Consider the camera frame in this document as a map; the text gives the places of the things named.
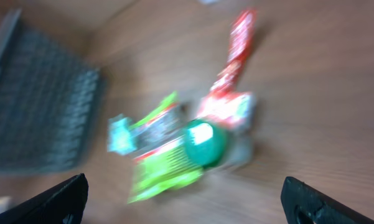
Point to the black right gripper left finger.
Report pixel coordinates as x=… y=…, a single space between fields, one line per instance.
x=63 y=203

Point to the red Nescafe coffee stick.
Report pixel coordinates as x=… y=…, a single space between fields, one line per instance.
x=239 y=49

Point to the grey plastic mesh basket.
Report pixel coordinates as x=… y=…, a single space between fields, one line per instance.
x=49 y=101

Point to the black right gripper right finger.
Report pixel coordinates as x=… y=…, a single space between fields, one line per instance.
x=303 y=204

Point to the green lid jar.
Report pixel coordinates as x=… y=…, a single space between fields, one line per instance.
x=214 y=147

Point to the green clear snack bag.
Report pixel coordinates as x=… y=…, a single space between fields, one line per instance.
x=160 y=161

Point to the small red sauce sachet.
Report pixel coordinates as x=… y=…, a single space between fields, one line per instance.
x=231 y=110

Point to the light blue small packet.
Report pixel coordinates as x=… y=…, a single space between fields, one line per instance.
x=120 y=136

